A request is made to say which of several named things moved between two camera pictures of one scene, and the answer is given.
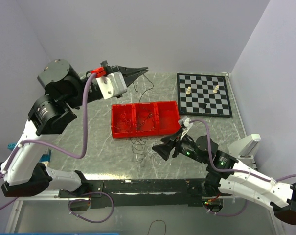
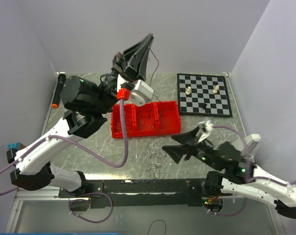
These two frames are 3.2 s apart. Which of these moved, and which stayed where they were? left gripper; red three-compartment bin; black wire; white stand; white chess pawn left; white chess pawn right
Moved: left gripper; black wire
Stayed: white stand; white chess pawn left; white chess pawn right; red three-compartment bin
